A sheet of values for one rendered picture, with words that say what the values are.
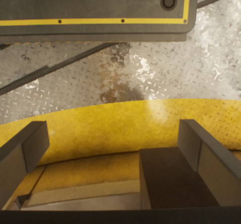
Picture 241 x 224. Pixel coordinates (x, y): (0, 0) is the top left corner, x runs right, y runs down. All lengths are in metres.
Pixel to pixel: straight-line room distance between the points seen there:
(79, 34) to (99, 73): 0.35
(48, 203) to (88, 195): 0.15
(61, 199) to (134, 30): 0.63
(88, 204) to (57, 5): 0.65
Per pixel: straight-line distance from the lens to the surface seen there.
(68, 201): 0.74
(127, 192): 0.70
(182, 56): 0.85
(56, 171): 0.97
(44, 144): 0.17
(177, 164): 0.52
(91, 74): 0.82
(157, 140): 0.94
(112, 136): 0.90
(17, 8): 0.55
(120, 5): 0.49
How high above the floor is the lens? 0.80
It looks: 73 degrees down
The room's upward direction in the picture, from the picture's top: 177 degrees clockwise
